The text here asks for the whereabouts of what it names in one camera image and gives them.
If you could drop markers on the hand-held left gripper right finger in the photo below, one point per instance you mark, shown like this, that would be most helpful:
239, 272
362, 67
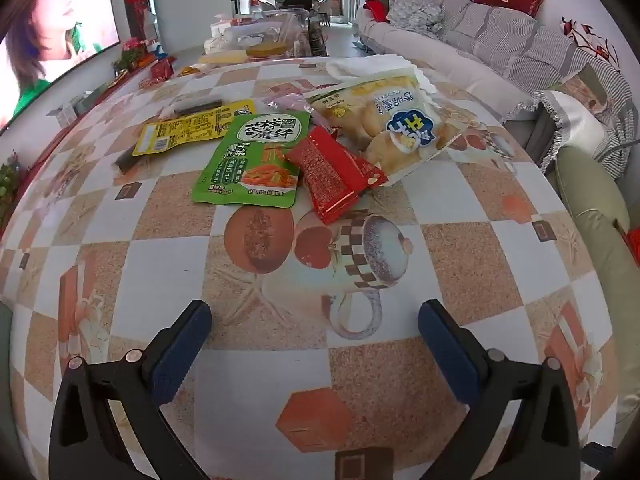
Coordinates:
446, 352

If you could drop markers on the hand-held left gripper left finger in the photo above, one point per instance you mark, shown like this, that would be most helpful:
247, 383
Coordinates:
184, 352

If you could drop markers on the green snack packet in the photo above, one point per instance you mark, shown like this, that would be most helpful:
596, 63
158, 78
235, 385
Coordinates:
250, 165

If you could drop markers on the red snack packet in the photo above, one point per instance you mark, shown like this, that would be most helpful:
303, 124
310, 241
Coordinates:
330, 177

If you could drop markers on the yellow snack packet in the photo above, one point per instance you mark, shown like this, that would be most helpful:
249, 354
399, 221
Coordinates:
185, 130

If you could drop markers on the large white yellow snack bag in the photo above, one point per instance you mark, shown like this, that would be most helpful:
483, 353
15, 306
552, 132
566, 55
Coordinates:
400, 125

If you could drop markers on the fruit print checkered tablecloth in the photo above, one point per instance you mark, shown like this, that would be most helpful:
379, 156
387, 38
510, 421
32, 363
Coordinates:
200, 240

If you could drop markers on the green padded chair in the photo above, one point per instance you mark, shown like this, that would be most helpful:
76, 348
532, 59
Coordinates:
595, 195

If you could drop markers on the green leafy plant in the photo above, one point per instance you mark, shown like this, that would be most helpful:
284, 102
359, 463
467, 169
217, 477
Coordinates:
9, 185

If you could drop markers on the white lace cushion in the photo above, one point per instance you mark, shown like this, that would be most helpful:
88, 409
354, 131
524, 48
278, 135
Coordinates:
575, 120

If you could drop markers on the pale pink snack packet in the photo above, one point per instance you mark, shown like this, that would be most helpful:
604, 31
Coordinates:
285, 102

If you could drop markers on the red gift box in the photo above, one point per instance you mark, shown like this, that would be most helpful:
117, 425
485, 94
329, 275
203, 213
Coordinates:
162, 69

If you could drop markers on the grey striped sofa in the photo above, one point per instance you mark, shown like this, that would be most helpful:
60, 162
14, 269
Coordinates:
500, 60

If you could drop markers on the yellow flat box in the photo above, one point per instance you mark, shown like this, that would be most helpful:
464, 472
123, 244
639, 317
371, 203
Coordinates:
222, 57

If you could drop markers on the dark tall box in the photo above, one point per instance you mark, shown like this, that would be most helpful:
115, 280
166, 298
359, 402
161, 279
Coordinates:
316, 40

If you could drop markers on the patterned crumpled blanket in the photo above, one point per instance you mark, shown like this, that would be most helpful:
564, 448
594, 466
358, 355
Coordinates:
415, 12

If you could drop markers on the curved television screen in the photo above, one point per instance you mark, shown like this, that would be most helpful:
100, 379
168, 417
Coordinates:
50, 35

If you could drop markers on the red cloth item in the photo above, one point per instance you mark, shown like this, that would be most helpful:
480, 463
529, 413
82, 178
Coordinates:
375, 10

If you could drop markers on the white tall refrigerator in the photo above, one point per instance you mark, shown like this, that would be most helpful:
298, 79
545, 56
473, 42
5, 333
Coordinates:
190, 0

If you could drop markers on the dining table with chairs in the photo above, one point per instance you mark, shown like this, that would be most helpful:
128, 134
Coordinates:
300, 5

